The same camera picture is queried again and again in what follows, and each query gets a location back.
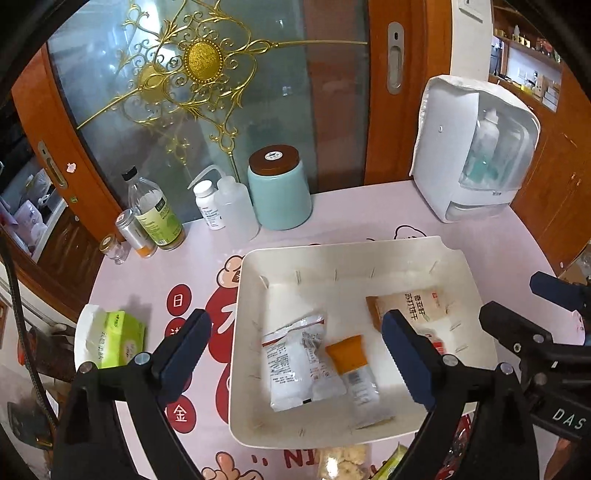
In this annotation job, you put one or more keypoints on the white plastic tray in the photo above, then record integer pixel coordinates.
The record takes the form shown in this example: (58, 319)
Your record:
(323, 286)

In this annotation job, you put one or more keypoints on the wooden cabinet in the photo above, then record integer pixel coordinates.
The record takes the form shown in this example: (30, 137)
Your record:
(558, 184)

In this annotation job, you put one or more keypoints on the orange and white snack packet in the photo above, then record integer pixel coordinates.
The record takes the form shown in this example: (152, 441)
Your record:
(358, 383)

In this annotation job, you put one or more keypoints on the small red snack packet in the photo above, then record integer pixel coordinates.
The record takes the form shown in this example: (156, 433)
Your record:
(438, 344)

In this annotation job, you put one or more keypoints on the clear biscuit packet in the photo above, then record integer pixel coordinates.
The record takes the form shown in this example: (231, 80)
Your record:
(344, 464)

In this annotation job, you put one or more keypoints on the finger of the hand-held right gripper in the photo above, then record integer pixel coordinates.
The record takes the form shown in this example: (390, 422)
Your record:
(517, 330)
(561, 293)

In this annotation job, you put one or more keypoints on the white pill bottle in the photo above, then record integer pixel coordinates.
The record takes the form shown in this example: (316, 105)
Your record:
(210, 207)

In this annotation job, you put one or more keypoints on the clear plastic wash bottle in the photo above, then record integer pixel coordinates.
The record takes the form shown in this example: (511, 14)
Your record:
(235, 207)

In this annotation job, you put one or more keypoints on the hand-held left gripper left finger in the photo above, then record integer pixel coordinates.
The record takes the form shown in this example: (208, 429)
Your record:
(184, 355)

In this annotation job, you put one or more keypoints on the pink printed table cover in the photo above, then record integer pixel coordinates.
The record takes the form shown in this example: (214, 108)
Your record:
(360, 212)

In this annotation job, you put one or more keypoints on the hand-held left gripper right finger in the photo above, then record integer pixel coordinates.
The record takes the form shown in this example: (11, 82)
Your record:
(408, 360)

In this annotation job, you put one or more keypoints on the glass door with gold ornament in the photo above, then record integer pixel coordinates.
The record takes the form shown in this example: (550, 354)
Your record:
(300, 101)

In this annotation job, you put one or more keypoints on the beige cracker packet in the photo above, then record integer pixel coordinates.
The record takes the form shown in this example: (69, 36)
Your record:
(425, 302)

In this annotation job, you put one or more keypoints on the white storage box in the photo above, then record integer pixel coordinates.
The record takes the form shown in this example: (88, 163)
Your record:
(445, 152)

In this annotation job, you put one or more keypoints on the cluttered kitchen counter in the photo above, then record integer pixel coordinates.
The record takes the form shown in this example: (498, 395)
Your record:
(32, 217)

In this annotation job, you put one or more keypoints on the teal canister with brown lid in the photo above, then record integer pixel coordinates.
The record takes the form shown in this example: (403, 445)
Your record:
(279, 194)

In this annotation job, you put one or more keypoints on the green tissue box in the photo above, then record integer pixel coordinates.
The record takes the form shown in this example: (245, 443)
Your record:
(120, 337)

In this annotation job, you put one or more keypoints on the glass bottle with green label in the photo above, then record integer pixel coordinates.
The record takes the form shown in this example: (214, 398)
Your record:
(159, 217)

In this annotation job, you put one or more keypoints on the wall shelf with small goods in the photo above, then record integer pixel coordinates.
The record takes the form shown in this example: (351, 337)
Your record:
(531, 50)

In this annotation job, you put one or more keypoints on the metal tin with orange base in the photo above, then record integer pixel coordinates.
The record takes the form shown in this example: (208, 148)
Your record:
(134, 233)

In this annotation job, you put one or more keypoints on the small glass jar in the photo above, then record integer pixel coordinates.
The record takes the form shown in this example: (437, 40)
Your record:
(114, 249)

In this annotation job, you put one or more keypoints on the green snack packet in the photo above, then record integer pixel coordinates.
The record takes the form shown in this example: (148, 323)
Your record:
(392, 464)

